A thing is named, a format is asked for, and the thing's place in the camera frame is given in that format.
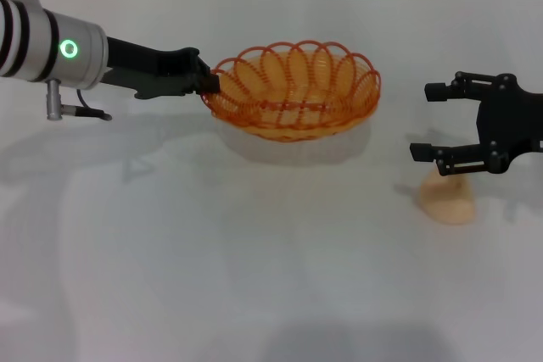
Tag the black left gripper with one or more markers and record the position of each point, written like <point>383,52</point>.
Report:
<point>144,69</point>

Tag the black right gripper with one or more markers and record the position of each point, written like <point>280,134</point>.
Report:
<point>509,120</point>

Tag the beige round bread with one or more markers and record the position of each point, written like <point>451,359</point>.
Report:
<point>447,203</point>

